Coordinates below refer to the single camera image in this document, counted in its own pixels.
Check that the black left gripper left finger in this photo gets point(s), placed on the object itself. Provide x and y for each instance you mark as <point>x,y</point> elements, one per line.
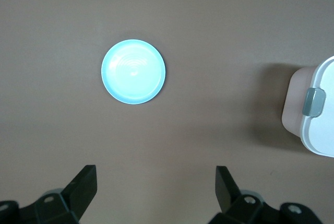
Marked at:
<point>78,190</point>

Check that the light blue round plate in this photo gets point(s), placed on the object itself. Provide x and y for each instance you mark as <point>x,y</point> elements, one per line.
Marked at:
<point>133,77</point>

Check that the white lidded storage box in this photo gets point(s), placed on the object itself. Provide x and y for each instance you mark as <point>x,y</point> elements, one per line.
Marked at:
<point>295,104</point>

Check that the grey box lid latch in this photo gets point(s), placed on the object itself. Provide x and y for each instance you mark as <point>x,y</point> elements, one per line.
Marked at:
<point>314,102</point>

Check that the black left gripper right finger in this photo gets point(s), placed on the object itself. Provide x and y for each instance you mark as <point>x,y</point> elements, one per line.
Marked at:
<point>229,195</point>

